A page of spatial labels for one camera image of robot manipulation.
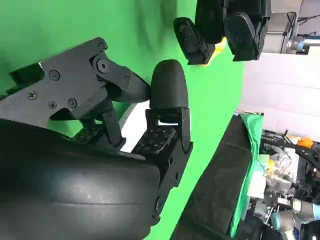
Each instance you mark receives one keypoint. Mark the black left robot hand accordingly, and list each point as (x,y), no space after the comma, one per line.
(242,32)

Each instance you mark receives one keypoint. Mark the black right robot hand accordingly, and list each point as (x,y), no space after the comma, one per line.
(75,195)

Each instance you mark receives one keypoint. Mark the lilac plate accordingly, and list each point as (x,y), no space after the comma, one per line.
(132,125)

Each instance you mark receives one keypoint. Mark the hanging green cloth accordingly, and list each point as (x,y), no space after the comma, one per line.
(253,140)

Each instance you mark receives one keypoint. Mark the orange background object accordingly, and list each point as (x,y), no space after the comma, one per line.
(305,143)

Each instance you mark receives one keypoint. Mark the green table cloth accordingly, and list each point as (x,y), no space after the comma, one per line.
(50,25)

